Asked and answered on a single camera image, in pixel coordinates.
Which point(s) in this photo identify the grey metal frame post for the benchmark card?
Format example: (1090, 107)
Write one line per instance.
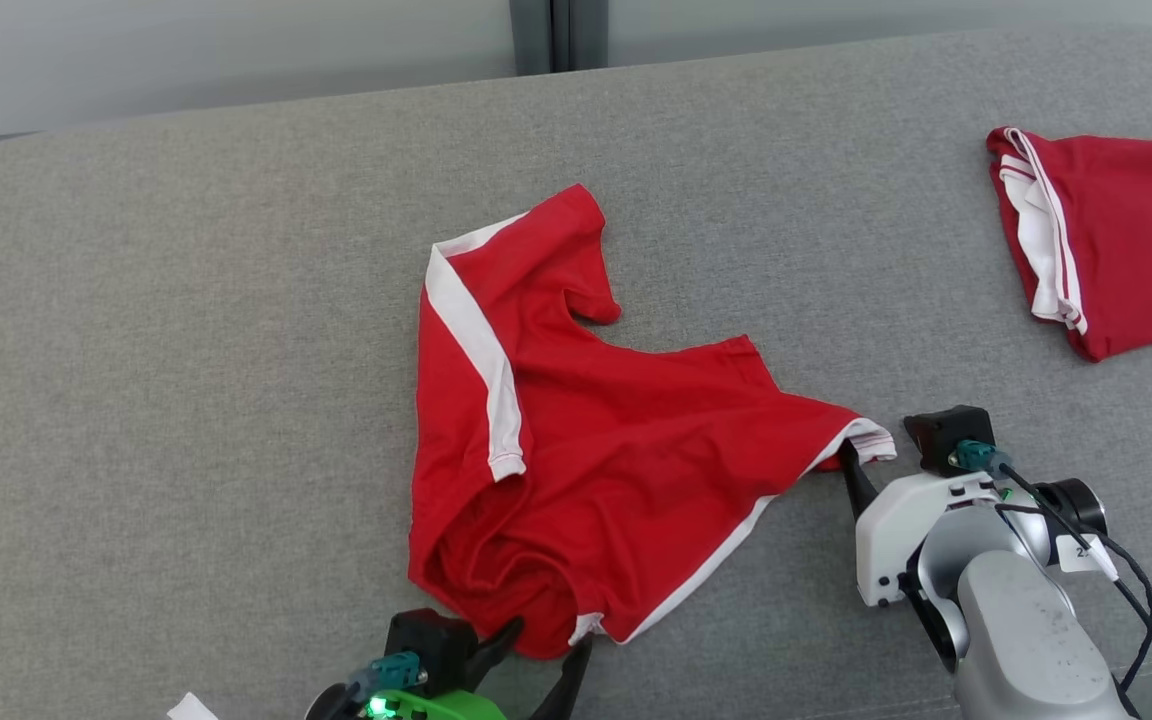
(556, 35)

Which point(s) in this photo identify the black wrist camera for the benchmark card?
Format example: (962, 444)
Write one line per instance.
(431, 640)
(941, 435)

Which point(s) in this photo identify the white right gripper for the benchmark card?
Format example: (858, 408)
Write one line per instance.
(896, 535)

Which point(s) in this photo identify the small white paper tag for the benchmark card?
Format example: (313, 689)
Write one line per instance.
(191, 708)

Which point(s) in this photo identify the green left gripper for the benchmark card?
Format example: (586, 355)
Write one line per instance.
(426, 707)

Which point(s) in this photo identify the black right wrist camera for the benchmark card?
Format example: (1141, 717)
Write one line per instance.
(941, 435)

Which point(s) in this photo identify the red garment with white trim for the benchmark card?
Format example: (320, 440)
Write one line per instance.
(616, 450)

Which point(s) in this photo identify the folded red garment white trim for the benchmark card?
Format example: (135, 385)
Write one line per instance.
(1136, 240)

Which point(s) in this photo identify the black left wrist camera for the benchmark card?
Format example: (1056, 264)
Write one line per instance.
(431, 640)

